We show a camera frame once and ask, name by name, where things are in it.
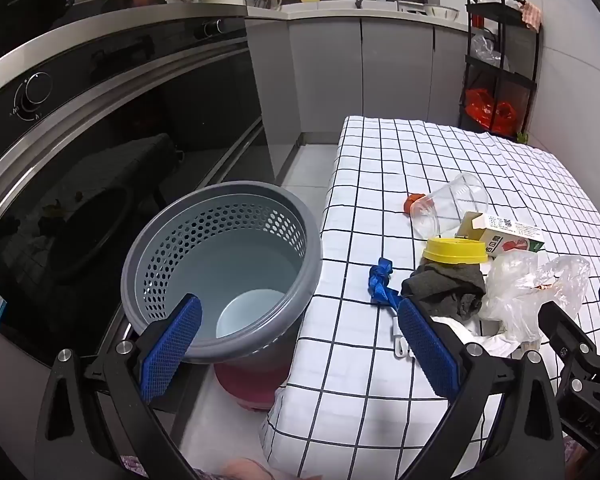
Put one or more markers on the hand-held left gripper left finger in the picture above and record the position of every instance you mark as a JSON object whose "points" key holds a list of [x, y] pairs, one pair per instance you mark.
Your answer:
{"points": [[172, 345]]}

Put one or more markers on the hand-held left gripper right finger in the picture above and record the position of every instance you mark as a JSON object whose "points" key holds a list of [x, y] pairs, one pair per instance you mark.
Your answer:
{"points": [[430, 350]]}

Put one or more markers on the white plastic hook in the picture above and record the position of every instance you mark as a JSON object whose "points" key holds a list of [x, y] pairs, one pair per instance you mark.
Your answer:
{"points": [[399, 347]]}

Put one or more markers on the clear plastic bag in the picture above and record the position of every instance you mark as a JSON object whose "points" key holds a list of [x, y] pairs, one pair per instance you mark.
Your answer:
{"points": [[520, 290]]}

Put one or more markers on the white tissue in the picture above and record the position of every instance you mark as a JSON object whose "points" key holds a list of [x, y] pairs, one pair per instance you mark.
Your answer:
{"points": [[490, 345]]}

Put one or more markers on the grey cloth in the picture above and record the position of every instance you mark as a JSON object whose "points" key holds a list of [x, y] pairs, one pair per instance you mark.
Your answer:
{"points": [[445, 290]]}

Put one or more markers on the grey perforated waste basket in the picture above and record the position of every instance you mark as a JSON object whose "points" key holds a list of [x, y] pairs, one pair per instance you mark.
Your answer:
{"points": [[145, 280]]}

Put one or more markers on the blue ribbon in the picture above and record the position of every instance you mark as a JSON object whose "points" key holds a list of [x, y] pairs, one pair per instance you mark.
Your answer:
{"points": [[380, 282]]}

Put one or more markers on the yellow round lid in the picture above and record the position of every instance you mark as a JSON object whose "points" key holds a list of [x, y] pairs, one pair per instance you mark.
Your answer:
{"points": [[455, 252]]}

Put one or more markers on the red plastic stool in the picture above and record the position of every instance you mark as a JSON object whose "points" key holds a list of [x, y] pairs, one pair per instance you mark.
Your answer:
{"points": [[250, 385]]}

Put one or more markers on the white green paper carton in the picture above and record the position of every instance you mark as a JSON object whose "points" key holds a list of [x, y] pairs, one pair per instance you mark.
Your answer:
{"points": [[510, 232]]}

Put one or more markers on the person's leg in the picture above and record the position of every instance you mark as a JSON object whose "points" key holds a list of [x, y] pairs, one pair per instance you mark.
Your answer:
{"points": [[240, 470]]}

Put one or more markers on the small red crumpled wrapper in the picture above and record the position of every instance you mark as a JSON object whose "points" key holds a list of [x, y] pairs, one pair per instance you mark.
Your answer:
{"points": [[411, 204]]}

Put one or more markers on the clear plastic cup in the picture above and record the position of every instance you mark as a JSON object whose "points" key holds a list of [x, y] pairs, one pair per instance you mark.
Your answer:
{"points": [[460, 200]]}

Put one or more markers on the white black checked tablecloth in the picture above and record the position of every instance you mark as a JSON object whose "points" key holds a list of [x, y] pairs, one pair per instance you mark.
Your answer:
{"points": [[380, 160]]}

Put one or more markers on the red plastic bag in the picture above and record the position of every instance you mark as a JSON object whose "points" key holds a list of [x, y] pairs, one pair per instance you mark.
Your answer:
{"points": [[506, 117], [480, 110]]}

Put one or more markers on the black built-in oven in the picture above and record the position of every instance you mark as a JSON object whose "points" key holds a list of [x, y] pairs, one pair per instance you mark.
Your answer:
{"points": [[130, 125]]}

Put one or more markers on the black shelf trolley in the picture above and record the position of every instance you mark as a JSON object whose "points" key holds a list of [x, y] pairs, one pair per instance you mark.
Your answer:
{"points": [[522, 80]]}

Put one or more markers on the clear bag on shelf trolley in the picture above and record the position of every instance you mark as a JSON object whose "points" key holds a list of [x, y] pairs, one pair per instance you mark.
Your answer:
{"points": [[487, 50]]}

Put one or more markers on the large round oven knob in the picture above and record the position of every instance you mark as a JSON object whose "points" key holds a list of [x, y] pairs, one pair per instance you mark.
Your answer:
{"points": [[34, 92]]}

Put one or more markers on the red checked cloth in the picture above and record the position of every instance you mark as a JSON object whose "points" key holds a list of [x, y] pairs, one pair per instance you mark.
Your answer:
{"points": [[531, 15]]}

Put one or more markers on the grey kitchen cabinets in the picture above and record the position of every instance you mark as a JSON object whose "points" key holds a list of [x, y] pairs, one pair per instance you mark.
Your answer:
{"points": [[330, 70]]}

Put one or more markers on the small round stove knob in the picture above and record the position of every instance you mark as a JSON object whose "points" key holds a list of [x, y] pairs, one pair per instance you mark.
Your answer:
{"points": [[210, 29]]}

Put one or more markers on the dark brown pan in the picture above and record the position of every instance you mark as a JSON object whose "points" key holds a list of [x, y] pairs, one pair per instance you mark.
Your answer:
{"points": [[116, 1]]}

